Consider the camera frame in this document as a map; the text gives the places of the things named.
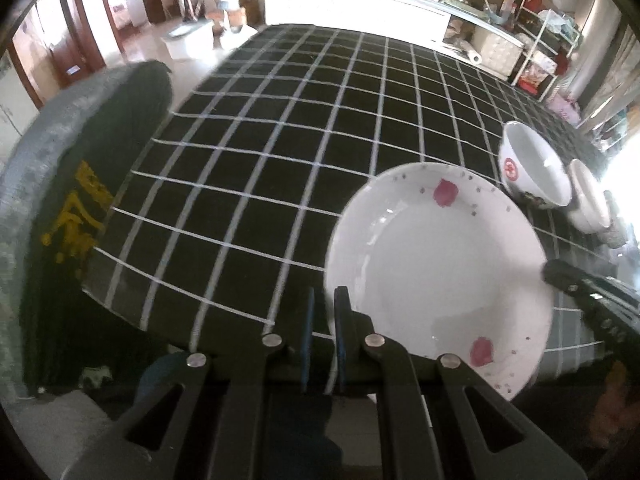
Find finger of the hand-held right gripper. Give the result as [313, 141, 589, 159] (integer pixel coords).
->
[542, 259, 640, 361]

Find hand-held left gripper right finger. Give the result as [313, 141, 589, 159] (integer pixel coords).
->
[332, 286, 586, 480]

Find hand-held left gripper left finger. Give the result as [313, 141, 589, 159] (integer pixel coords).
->
[60, 287, 316, 480]

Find plain white bowl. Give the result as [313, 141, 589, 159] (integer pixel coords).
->
[566, 159, 613, 234]

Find white plate pink flower print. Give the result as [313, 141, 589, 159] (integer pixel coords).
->
[324, 162, 556, 402]

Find white bowl red emblem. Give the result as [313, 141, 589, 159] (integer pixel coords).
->
[497, 121, 572, 209]

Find black white checked tablecloth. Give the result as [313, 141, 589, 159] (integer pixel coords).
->
[82, 24, 640, 396]

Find pink bag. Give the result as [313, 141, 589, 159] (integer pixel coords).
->
[547, 95, 583, 126]

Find red packet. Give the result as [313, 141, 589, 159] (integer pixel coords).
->
[520, 57, 556, 93]

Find white tufted cabinet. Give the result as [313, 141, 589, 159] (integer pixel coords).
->
[472, 25, 523, 78]

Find white storage bin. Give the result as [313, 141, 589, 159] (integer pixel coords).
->
[161, 22, 216, 61]

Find long white cabinet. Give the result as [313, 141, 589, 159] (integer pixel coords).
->
[263, 0, 451, 43]

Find white wire rack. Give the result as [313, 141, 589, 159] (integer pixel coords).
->
[510, 7, 583, 101]

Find brown wooden door frame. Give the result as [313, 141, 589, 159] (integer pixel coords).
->
[10, 0, 108, 106]

